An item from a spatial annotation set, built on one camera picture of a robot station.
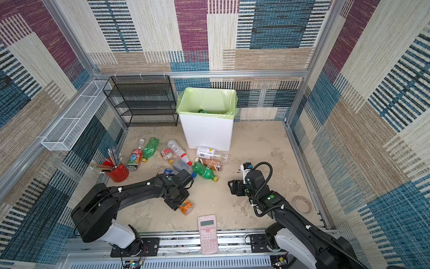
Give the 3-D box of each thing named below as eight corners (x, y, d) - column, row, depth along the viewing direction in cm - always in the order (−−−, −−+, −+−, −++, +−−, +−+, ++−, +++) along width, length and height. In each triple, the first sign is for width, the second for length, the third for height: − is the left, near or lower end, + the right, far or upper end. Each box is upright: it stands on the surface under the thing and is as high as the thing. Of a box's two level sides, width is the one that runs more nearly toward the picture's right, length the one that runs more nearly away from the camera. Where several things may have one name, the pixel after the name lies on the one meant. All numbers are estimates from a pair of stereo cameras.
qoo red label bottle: (131, 172, 100) (126, 166, 95) (141, 143, 113) (137, 137, 108) (138, 171, 99) (134, 166, 95) (148, 143, 113) (145, 137, 108)
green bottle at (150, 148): (141, 161, 103) (138, 157, 99) (153, 141, 113) (151, 137, 109) (149, 163, 102) (146, 158, 99) (160, 143, 112) (158, 138, 108)
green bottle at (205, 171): (191, 170, 97) (190, 166, 94) (197, 163, 100) (196, 160, 97) (214, 184, 92) (214, 181, 88) (220, 177, 94) (220, 174, 91)
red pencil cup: (105, 179, 97) (89, 165, 85) (122, 163, 103) (110, 148, 92) (118, 189, 93) (103, 175, 81) (135, 171, 100) (124, 156, 88)
